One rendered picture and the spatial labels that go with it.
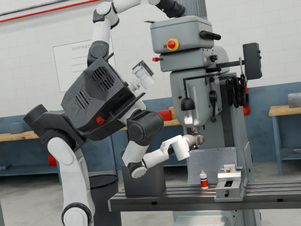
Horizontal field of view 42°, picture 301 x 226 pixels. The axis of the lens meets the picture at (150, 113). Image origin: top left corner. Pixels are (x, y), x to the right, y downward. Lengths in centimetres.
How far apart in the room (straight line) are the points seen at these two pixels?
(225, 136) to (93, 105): 115
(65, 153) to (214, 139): 113
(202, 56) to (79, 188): 90
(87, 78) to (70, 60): 563
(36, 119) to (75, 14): 555
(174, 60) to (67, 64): 539
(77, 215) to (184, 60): 94
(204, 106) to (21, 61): 612
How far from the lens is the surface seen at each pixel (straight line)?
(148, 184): 233
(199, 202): 226
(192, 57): 210
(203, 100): 215
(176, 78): 216
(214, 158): 263
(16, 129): 780
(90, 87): 174
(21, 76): 799
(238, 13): 644
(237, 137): 263
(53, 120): 188
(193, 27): 202
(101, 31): 204
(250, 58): 238
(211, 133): 263
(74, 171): 188
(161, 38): 205
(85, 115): 174
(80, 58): 728
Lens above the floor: 163
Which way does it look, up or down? 6 degrees down
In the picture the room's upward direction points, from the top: 8 degrees counter-clockwise
